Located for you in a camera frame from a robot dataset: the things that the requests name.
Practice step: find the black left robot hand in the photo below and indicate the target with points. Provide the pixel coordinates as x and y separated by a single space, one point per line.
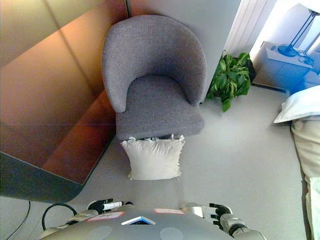
100 205

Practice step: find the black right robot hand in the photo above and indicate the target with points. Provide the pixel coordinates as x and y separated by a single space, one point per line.
220 211

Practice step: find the white fringed throw pillow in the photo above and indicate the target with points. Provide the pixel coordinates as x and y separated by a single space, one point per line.
152 160

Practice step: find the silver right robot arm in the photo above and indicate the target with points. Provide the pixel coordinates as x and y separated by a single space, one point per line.
240 225

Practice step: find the white bed pillow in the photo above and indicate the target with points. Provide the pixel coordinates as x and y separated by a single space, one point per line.
300 105

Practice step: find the silver robot torso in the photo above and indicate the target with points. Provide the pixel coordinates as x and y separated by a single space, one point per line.
150 228

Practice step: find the cream bed mattress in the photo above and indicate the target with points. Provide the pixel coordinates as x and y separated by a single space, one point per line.
308 150

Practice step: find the grey fabric armchair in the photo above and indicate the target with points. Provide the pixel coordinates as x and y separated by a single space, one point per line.
155 105

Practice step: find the brown wooden desk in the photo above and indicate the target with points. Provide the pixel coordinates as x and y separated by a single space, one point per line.
50 100

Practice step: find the green leafy potted plant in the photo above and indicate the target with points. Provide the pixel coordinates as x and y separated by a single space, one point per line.
228 77

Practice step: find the white bedside cabinet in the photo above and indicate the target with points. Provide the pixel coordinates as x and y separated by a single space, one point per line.
280 67

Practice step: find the dark metal table lamp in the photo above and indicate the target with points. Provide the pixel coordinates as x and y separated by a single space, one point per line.
287 48

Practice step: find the white ribbed curtain panel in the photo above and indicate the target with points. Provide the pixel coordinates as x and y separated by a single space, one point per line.
243 25

